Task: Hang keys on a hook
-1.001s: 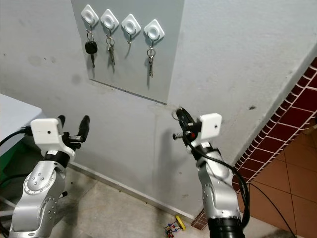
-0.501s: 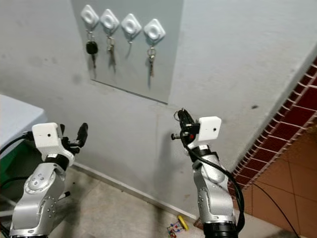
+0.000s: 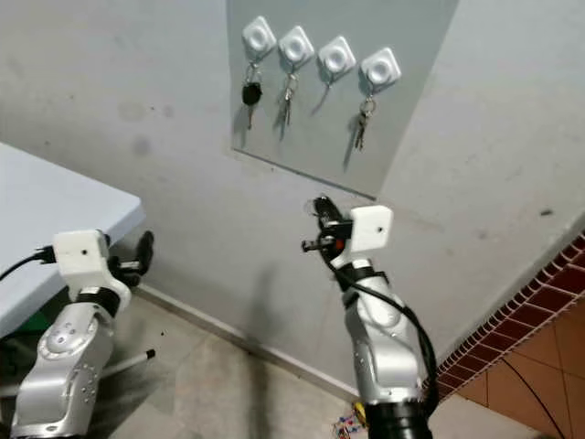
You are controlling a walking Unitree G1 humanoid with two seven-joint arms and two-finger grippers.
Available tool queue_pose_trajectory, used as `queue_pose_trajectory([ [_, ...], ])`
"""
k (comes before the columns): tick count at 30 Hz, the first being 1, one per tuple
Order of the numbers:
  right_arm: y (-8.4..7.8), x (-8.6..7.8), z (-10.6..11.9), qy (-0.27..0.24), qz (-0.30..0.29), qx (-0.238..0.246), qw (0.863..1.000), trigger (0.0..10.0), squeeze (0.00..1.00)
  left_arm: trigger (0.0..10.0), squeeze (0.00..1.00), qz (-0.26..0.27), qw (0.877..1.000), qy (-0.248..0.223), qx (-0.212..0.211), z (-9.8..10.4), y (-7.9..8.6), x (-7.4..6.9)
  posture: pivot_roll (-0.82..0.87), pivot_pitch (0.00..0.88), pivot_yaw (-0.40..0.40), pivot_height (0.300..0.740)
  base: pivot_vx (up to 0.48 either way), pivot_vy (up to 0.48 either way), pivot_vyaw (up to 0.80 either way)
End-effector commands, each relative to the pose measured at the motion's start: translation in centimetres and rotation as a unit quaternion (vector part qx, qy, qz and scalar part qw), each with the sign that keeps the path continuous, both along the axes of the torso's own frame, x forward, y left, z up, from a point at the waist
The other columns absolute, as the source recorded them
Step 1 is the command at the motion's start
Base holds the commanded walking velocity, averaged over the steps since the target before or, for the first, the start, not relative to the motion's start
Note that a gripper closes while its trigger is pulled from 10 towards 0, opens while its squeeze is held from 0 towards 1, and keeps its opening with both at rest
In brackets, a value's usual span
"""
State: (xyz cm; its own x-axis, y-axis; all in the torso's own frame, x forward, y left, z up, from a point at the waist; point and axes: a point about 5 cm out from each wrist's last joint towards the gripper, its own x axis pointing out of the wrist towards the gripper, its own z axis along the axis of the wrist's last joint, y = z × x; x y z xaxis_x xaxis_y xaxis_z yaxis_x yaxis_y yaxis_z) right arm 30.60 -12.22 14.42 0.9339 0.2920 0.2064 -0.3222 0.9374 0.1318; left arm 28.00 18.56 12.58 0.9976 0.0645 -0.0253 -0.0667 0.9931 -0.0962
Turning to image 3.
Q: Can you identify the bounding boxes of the hanging silver keys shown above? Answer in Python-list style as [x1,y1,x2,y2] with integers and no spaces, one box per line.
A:
[279,69,302,128]
[352,91,378,153]

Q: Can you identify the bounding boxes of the white metal table leg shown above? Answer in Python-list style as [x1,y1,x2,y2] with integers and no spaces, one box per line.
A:
[102,348,157,380]

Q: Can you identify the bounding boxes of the white plastic folding table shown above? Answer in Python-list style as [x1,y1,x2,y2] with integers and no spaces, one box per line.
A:
[0,142,148,341]

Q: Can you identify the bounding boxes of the black car key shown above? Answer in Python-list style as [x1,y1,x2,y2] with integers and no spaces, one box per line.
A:
[240,59,263,132]

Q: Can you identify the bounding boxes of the small colourful toy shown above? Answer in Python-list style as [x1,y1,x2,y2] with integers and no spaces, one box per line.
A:
[331,402,367,436]

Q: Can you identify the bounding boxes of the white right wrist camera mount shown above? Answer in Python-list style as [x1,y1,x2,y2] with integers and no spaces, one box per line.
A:
[348,205,395,258]

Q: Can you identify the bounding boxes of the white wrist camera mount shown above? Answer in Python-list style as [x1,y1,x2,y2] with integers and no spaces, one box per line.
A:
[348,205,395,258]
[51,228,130,308]

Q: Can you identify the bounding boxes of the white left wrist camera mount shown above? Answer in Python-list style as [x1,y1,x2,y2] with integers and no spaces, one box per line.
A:
[51,228,130,308]

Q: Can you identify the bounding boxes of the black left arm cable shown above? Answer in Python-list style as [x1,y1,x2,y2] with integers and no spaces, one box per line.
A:
[0,245,58,283]

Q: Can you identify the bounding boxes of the grey wall board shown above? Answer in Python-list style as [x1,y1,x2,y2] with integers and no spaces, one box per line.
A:
[226,0,462,199]

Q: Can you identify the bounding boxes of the white square wall hook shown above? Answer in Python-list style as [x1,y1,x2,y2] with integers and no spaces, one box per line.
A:
[359,47,403,93]
[317,35,358,80]
[241,16,278,59]
[278,25,317,69]

